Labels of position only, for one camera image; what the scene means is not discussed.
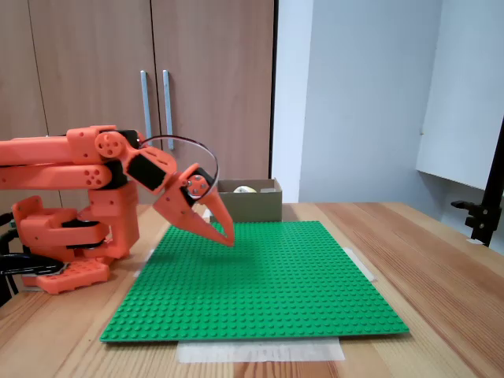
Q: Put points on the yellow black white ball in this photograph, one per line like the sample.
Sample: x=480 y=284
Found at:
x=244 y=190

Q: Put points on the brown cardboard box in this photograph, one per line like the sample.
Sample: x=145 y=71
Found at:
x=256 y=208

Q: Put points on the masking tape strip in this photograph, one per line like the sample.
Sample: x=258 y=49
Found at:
x=256 y=352
x=364 y=267
x=141 y=271

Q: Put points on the green studded baseplate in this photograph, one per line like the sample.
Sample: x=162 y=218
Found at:
x=256 y=295

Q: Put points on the wooden cabinet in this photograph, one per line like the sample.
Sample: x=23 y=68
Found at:
x=216 y=23

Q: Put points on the black camera stand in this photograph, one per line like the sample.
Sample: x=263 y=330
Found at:
x=480 y=224

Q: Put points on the white wall panel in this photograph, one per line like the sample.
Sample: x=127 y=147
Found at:
x=464 y=98

